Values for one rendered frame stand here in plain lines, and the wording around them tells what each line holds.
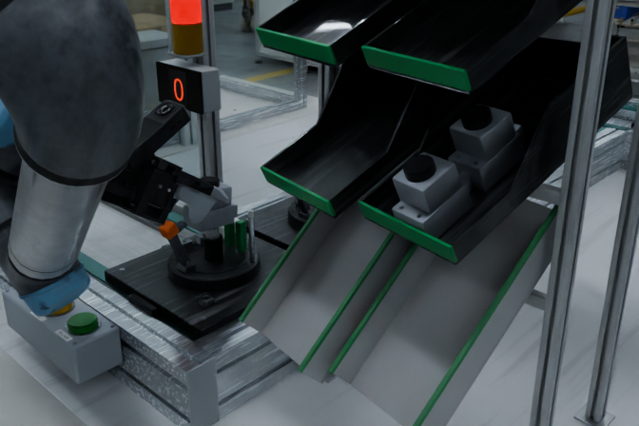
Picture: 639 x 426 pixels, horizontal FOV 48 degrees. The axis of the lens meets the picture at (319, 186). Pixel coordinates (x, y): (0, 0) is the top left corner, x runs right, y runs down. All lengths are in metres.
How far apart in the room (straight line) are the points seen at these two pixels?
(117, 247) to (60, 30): 0.86
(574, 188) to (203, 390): 0.52
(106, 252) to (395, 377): 0.68
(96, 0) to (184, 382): 0.54
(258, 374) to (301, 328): 0.16
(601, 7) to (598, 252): 0.88
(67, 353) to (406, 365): 0.46
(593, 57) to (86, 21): 0.43
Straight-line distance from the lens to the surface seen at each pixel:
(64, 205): 0.67
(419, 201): 0.67
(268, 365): 1.03
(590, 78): 0.70
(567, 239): 0.75
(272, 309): 0.92
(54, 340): 1.05
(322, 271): 0.90
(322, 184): 0.80
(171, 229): 1.03
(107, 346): 1.03
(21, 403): 1.10
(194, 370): 0.93
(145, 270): 1.14
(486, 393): 1.06
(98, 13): 0.54
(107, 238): 1.39
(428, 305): 0.82
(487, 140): 0.71
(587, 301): 1.32
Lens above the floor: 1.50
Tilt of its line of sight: 22 degrees down
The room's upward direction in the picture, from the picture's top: straight up
